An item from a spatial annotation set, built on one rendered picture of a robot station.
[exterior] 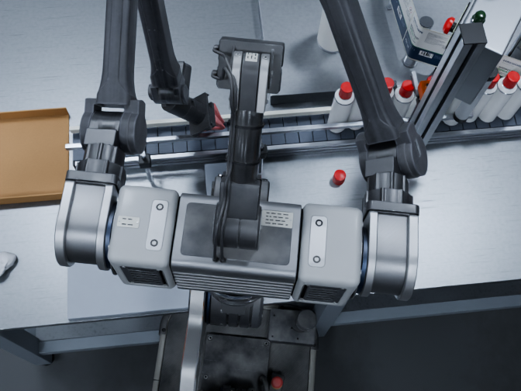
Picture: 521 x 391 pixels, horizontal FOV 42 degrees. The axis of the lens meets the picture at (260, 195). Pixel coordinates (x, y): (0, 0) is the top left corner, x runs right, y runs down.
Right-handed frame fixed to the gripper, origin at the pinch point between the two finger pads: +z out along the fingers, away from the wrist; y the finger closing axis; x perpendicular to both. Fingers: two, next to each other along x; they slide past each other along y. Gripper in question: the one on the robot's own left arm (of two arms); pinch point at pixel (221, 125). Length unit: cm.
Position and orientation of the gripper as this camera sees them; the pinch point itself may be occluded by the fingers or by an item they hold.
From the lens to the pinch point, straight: 179.5
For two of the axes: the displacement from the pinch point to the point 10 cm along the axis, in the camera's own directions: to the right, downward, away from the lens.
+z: 6.0, 2.3, 7.6
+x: -7.9, 3.1, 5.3
